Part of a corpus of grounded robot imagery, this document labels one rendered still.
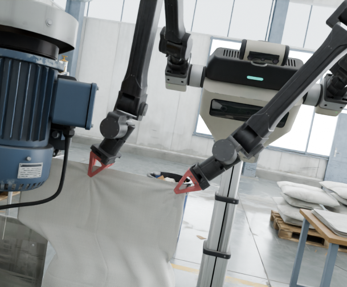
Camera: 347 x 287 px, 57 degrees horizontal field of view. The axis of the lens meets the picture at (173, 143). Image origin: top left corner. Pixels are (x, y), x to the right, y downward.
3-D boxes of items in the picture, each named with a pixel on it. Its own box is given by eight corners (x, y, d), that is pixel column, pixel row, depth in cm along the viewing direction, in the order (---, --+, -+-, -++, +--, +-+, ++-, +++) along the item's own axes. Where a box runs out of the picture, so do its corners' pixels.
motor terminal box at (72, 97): (88, 137, 71) (96, 85, 70) (91, 143, 62) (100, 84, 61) (48, 131, 68) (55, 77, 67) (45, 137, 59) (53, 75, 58)
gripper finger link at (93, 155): (77, 169, 94) (94, 144, 93) (88, 167, 101) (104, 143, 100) (94, 184, 93) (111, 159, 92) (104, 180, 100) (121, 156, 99)
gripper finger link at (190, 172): (167, 183, 88) (195, 164, 87) (170, 179, 96) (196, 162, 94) (180, 204, 88) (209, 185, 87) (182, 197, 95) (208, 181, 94)
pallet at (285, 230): (354, 237, 460) (356, 227, 459) (381, 261, 379) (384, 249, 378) (269, 219, 477) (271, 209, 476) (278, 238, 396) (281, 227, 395)
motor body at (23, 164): (61, 184, 69) (78, 69, 67) (19, 201, 54) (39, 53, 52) (-4, 170, 71) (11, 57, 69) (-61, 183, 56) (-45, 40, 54)
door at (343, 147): (359, 196, 846) (378, 118, 828) (362, 197, 836) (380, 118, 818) (321, 189, 857) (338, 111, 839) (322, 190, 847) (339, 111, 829)
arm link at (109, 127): (149, 103, 93) (123, 94, 95) (136, 100, 82) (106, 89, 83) (136, 142, 94) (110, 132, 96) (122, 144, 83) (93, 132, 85)
